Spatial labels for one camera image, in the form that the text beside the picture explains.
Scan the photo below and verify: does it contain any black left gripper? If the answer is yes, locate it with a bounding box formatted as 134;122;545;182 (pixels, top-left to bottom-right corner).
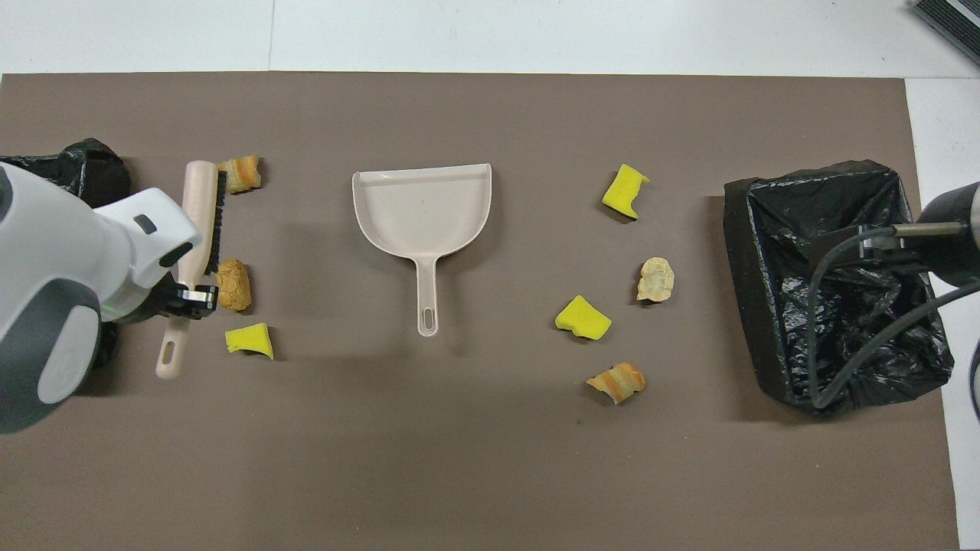
126;272;220;323

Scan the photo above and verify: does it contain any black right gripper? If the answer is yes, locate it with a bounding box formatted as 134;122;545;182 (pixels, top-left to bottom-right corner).
812;186;973;287

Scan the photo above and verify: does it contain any brown bread roll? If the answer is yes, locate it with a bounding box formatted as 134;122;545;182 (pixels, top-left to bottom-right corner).
215;259;253;312

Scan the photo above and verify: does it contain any yellow sponge piece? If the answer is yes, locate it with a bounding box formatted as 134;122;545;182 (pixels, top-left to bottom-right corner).
602;164;650;220
555;295;613;341
224;323;274;360

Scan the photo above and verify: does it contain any beige hand brush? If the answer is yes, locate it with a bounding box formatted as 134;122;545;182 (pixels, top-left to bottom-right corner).
155;160;227;380

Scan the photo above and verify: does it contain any large striped croissant piece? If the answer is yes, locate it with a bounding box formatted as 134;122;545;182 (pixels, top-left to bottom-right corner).
217;155;263;194

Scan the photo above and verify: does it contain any pale bread chunk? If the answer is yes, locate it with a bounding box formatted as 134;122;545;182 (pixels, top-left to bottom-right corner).
637;257;676;302

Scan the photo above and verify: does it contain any beige plastic dustpan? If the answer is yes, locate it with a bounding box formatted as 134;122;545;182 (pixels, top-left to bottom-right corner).
351;162;492;337

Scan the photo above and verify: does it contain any small striped croissant piece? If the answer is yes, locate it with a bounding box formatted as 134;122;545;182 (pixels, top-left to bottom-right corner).
586;362;646;405

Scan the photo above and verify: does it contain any black bag lined bin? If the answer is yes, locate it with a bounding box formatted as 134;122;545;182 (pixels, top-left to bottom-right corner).
0;138;132;370
724;159;955;416

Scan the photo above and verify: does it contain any dark grey ribbed device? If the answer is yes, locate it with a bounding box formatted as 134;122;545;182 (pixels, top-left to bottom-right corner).
910;0;980;68

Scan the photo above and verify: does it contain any brown table mat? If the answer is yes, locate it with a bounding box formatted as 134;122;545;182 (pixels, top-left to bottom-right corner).
0;72;959;551

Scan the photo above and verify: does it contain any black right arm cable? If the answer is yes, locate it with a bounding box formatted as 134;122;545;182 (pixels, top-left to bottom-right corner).
808;220;980;410

